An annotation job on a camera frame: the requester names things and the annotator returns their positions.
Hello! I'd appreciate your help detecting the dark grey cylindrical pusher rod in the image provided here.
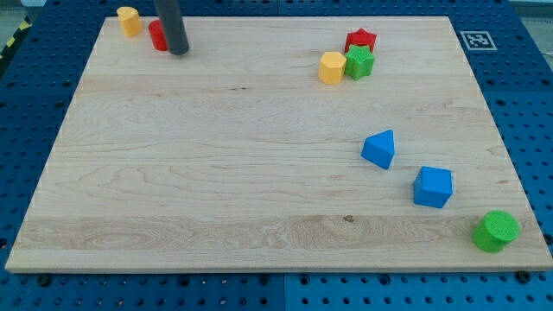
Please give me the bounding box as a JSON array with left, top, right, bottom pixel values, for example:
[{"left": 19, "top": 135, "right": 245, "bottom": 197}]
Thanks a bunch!
[{"left": 154, "top": 0, "right": 189, "bottom": 55}]

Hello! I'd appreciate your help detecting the red star block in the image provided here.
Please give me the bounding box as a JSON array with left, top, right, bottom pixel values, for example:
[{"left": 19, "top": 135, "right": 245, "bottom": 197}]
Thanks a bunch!
[{"left": 344, "top": 28, "right": 378, "bottom": 54}]

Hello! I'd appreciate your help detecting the green star block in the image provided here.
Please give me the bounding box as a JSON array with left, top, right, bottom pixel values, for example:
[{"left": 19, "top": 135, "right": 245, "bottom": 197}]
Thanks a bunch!
[{"left": 345, "top": 44, "right": 375, "bottom": 80}]

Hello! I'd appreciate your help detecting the red cylinder block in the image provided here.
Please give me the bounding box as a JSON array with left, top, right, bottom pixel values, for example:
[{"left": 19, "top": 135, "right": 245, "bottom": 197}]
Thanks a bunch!
[{"left": 148, "top": 19, "right": 168, "bottom": 51}]

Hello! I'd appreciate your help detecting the yellow rounded block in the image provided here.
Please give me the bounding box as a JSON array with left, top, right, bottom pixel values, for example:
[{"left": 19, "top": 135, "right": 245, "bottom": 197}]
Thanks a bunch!
[{"left": 116, "top": 6, "right": 143, "bottom": 37}]

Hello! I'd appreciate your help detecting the light wooden board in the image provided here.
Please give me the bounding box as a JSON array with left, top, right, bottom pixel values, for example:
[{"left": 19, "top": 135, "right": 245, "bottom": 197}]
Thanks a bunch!
[{"left": 6, "top": 16, "right": 552, "bottom": 273}]

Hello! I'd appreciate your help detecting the yellow hexagon block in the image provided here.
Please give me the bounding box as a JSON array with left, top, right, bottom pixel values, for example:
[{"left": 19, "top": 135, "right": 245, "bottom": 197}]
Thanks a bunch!
[{"left": 318, "top": 52, "right": 346, "bottom": 85}]

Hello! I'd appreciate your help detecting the blue triangle block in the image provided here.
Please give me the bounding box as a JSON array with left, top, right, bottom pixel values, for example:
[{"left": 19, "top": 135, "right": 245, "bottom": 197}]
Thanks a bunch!
[{"left": 360, "top": 130, "right": 395, "bottom": 169}]

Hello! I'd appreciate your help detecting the white fiducial marker tag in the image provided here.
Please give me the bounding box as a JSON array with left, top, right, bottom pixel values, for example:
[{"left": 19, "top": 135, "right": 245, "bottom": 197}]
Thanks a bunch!
[{"left": 460, "top": 30, "right": 497, "bottom": 51}]

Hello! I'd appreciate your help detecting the blue cube block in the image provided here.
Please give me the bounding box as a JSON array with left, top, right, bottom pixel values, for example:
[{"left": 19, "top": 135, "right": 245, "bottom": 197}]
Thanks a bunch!
[{"left": 413, "top": 166, "right": 453, "bottom": 208}]

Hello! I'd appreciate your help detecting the green cylinder block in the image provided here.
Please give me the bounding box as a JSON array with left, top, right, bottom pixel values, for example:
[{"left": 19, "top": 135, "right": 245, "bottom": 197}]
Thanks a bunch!
[{"left": 472, "top": 210, "right": 520, "bottom": 253}]

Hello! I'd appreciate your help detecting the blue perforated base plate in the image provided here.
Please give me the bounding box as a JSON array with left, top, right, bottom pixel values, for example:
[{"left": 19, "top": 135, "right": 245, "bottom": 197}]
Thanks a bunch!
[{"left": 1, "top": 0, "right": 552, "bottom": 310}]

